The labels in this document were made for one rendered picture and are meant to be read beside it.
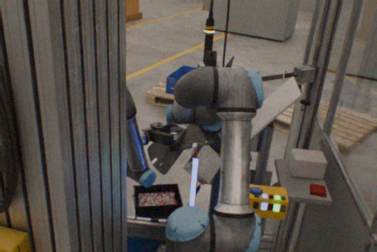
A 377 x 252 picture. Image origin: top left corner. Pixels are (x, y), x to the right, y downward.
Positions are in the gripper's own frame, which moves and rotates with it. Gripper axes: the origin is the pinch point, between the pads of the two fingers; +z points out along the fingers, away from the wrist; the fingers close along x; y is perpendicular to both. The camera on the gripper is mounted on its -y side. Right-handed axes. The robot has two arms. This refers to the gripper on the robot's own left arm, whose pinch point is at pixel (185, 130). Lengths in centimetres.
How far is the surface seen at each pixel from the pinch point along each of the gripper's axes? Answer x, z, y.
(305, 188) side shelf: 34, 57, -25
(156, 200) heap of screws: 32.9, -13.8, 2.1
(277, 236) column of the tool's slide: 97, 82, 12
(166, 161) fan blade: 19.7, -2.6, 12.3
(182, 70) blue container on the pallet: 54, 190, 314
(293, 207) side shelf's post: 51, 61, -16
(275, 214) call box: 22, 13, -47
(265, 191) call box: 14.8, 13.3, -40.4
